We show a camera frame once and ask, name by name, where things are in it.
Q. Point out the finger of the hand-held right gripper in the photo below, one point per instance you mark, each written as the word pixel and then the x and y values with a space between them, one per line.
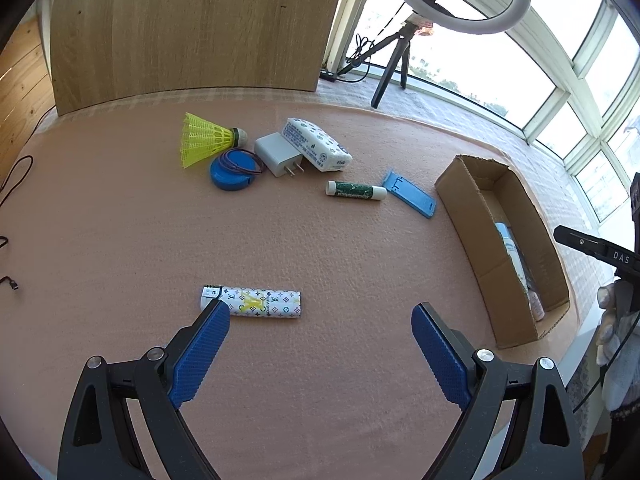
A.
pixel 580 241

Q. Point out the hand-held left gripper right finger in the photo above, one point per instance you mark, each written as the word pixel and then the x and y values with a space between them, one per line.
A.
pixel 440 355

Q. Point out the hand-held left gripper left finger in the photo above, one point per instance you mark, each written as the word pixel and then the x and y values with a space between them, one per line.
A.
pixel 200 355

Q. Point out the white sunscreen bottle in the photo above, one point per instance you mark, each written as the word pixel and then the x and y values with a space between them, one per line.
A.
pixel 510 245

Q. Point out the white patterned tube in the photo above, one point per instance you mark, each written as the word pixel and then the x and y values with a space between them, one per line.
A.
pixel 260 302

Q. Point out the cardboard box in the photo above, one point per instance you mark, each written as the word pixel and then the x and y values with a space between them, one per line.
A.
pixel 465 180

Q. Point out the blue plastic phone stand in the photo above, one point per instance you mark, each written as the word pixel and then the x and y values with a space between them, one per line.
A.
pixel 412 197

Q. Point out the blue round case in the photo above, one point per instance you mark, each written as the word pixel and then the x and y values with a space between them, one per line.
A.
pixel 232 177

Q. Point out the green and white tube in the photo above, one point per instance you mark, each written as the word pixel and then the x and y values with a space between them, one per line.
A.
pixel 355 191

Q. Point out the purple elastic band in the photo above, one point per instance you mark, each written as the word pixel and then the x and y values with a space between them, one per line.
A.
pixel 222 160

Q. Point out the yellow shuttlecock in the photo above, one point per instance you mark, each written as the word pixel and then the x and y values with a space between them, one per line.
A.
pixel 200 140

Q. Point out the white charger plug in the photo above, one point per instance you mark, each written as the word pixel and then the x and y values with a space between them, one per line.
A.
pixel 275 152

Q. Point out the white dotted tissue pack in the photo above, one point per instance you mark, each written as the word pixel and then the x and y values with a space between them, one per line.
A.
pixel 310 142

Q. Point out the person's right hand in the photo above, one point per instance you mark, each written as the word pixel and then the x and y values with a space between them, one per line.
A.
pixel 622 350

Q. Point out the black tripod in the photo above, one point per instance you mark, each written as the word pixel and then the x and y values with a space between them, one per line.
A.
pixel 385 85

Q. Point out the orange wrapper on tripod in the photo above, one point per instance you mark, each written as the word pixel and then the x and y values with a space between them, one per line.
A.
pixel 425 30

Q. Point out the wooden plank panel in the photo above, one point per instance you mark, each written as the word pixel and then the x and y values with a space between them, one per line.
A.
pixel 22 90

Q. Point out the large wooden board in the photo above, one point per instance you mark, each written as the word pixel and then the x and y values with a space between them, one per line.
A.
pixel 190 25

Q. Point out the white window frame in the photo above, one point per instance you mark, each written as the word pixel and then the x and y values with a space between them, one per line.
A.
pixel 550 55

